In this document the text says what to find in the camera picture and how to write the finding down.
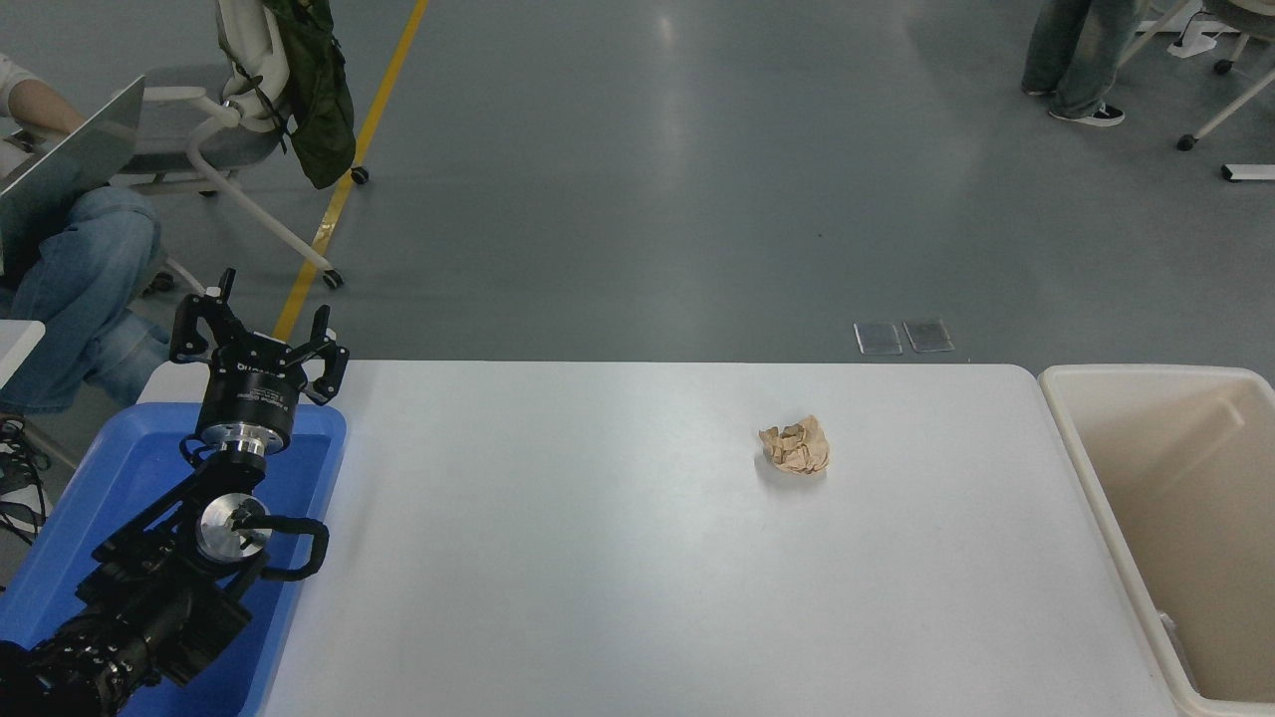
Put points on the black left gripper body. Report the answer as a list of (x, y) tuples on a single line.
[(249, 393)]

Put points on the person's forearm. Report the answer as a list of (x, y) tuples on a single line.
[(45, 105)]

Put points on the metal floor plate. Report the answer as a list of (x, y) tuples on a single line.
[(878, 339), (927, 336)]

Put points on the small white table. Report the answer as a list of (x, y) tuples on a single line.
[(15, 349)]

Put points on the grey laptop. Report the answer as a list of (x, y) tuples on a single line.
[(70, 169)]

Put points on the white-framed grey office chair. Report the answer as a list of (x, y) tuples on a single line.
[(189, 129)]

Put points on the blue plastic tray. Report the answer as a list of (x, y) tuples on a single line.
[(70, 538)]

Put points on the dark green bag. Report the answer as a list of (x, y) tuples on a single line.
[(314, 90)]

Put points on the crumpled tan paper ball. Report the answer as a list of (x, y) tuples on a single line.
[(797, 446)]

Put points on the standing person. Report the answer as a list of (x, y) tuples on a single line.
[(1076, 50)]

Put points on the large pale bin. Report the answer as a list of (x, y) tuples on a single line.
[(1195, 518)]

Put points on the white power strip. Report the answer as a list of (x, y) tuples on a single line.
[(1200, 42)]

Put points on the white floor bar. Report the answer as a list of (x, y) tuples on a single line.
[(1250, 172)]

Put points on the white-legged rolling chair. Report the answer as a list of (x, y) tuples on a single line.
[(1235, 95)]

